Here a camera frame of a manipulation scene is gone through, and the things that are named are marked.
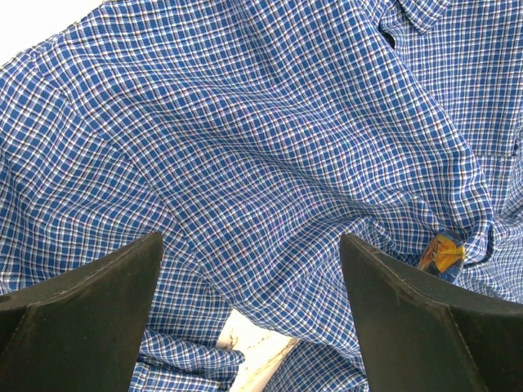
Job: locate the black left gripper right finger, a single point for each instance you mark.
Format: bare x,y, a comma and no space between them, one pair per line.
419,333

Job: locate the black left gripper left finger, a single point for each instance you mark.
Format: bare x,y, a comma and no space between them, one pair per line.
81,330

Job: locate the blue checked shirt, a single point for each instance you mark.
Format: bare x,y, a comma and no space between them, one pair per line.
252,135

